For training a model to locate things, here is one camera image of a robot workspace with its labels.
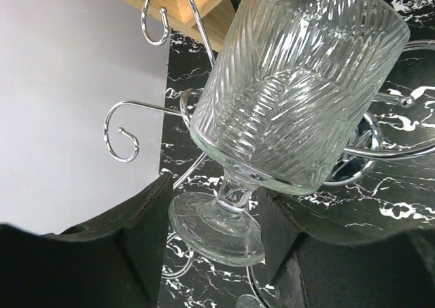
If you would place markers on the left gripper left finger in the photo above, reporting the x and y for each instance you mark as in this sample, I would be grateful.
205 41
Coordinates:
112 260

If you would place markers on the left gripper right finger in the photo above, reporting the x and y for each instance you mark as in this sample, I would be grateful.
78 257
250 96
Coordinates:
368 244

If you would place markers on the chrome wine glass rack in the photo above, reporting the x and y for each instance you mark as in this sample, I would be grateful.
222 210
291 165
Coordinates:
308 187

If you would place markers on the ribbed goblet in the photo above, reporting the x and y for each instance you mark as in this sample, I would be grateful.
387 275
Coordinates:
288 88

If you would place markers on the wooden shelf unit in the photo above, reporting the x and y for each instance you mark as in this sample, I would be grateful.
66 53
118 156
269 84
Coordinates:
216 15

